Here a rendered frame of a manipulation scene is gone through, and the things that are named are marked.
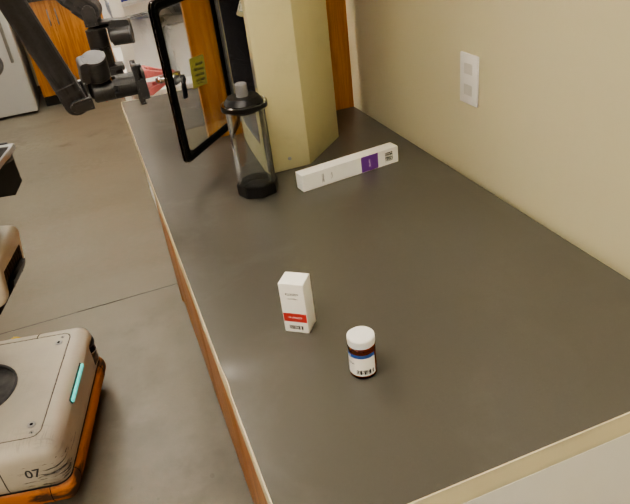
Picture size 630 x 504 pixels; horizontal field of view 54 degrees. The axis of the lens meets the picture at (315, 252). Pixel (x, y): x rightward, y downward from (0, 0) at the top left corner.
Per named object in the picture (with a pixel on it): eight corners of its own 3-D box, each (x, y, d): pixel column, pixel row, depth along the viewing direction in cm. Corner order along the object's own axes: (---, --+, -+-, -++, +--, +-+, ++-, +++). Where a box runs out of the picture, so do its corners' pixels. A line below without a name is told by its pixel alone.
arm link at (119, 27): (84, 1, 174) (79, 6, 167) (125, -5, 175) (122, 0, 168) (96, 44, 181) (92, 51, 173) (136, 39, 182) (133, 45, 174)
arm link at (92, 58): (63, 94, 157) (73, 115, 153) (49, 56, 148) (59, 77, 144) (110, 81, 161) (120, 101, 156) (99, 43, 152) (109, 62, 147)
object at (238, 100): (267, 103, 148) (262, 75, 144) (261, 116, 140) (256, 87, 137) (229, 106, 149) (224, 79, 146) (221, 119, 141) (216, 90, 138)
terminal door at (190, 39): (236, 123, 185) (210, -21, 165) (186, 165, 161) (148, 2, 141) (234, 123, 186) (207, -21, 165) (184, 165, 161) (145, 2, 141)
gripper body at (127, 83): (138, 63, 153) (108, 69, 151) (149, 103, 158) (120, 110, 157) (135, 58, 159) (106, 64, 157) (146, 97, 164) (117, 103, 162)
